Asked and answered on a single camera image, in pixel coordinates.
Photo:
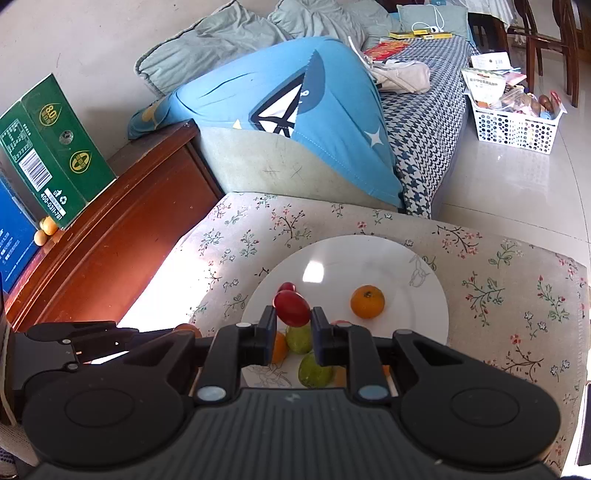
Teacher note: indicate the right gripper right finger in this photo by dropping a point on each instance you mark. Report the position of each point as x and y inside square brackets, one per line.
[355, 349]

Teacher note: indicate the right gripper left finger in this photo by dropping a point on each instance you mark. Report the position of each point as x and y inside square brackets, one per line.
[220, 359]

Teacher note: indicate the orange mandarin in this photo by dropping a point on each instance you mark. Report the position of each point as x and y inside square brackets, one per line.
[189, 328]
[367, 302]
[280, 349]

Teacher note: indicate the green lime fruit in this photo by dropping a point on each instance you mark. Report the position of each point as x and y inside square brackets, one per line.
[312, 375]

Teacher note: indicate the red cherry tomato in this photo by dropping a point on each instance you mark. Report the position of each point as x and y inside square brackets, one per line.
[292, 309]
[287, 286]

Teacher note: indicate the white floral plate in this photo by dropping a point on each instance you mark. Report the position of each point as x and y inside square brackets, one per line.
[366, 280]

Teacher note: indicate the red wooden cabinet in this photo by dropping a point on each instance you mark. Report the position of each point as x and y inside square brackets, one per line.
[97, 267]

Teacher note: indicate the small yellow fruit on cabinet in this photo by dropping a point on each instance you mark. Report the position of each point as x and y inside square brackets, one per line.
[40, 238]

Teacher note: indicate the small orange on cabinet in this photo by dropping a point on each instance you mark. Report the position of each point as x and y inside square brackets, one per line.
[48, 226]

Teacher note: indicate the blue box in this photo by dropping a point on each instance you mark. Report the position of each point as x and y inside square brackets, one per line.
[17, 231]

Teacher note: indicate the floral tablecloth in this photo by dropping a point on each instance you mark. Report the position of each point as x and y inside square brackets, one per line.
[518, 307]

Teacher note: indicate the green cardboard box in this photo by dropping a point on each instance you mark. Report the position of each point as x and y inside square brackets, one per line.
[52, 153]

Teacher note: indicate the houndstooth sofa cover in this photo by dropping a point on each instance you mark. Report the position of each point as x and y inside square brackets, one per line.
[424, 129]

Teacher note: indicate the blue shark pillow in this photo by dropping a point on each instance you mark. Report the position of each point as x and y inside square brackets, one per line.
[314, 91]

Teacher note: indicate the white perforated plastic basket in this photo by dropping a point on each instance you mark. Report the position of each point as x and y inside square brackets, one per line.
[514, 129]

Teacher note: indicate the snack bag in basket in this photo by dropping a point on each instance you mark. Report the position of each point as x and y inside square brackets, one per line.
[486, 88]

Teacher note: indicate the grey green cushion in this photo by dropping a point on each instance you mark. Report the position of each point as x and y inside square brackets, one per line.
[229, 33]

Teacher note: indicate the wooden chair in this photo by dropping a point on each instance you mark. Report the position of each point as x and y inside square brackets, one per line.
[566, 44]

